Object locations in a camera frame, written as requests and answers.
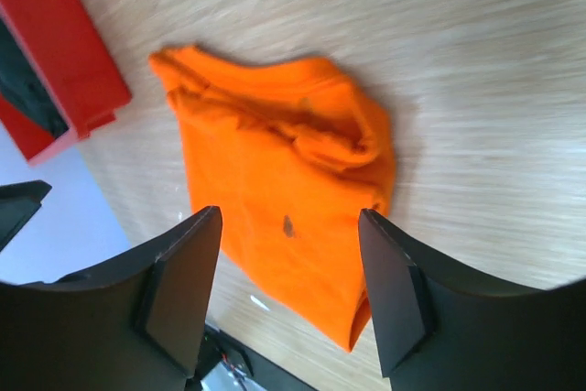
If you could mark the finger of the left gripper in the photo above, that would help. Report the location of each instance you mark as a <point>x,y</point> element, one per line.
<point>19,202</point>

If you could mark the red plastic bin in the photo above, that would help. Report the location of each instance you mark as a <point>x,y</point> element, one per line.
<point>65,50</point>

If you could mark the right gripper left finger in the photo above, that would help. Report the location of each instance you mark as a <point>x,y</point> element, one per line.
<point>133,322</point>

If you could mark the orange t shirt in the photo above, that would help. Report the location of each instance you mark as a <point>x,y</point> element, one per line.
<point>291,153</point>

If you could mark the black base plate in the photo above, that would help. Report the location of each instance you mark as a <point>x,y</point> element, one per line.
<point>224,363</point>

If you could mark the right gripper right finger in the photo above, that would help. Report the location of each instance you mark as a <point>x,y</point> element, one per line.
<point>442,325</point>

